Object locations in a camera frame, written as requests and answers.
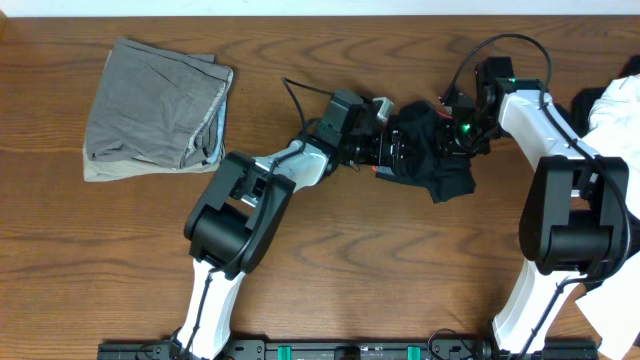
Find folded grey shorts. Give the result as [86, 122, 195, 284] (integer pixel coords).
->
[83, 38, 234, 182]

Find white garment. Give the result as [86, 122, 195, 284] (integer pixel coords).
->
[574, 73, 640, 360]

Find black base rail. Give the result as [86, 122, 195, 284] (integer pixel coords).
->
[97, 335, 601, 360]

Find black pants red waistband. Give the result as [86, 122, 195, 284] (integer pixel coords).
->
[376, 101, 476, 203]

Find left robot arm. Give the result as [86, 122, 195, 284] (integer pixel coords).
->
[171, 90, 409, 359]

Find black t-shirt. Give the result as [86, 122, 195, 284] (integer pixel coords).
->
[568, 55, 639, 137]

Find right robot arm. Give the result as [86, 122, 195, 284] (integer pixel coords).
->
[437, 57, 631, 359]

